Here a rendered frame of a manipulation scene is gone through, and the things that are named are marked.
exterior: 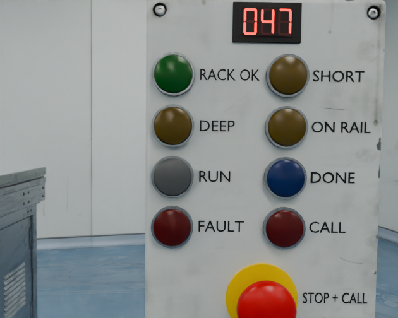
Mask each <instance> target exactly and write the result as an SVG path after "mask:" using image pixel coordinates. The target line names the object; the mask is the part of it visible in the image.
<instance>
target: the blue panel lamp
mask: <svg viewBox="0 0 398 318"><path fill-rule="evenodd" d="M304 182H305V174H304V171H303V169H302V168H301V166H300V165H299V164H298V163H296V162H295V161H293V160H287V159H285V160H279V161H278V162H275V163H274V164H273V165H272V166H271V167H270V169H269V171H268V174H267V184H268V186H269V188H270V190H271V191H272V192H273V193H274V194H276V195H278V196H280V197H291V196H293V195H295V194H297V193H298V192H299V191H300V190H301V189H302V187H303V185H304Z"/></svg>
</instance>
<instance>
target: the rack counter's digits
mask: <svg viewBox="0 0 398 318"><path fill-rule="evenodd" d="M293 19H294V8H283V7H242V19H241V36H266V37H293Z"/></svg>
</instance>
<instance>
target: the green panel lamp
mask: <svg viewBox="0 0 398 318"><path fill-rule="evenodd" d="M192 77H193V71H192V68H191V65H190V63H189V62H188V61H187V60H186V59H185V58H184V57H182V56H179V55H176V54H171V55H168V56H164V57H163V58H162V59H160V60H159V61H158V63H157V64H156V66H155V69H154V78H155V82H156V84H157V85H158V87H159V88H160V89H162V90H163V91H165V92H168V93H179V92H182V91H183V90H185V89H186V88H187V87H188V86H189V85H190V83H191V80H192Z"/></svg>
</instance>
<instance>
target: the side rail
mask: <svg viewBox="0 0 398 318"><path fill-rule="evenodd" d="M45 174H46V167H40V168H34V169H30V170H24V171H20V172H13V173H10V174H3V175H0V185H3V184H8V183H11V182H16V181H19V180H24V179H29V178H32V177H37V176H40V175H45Z"/></svg>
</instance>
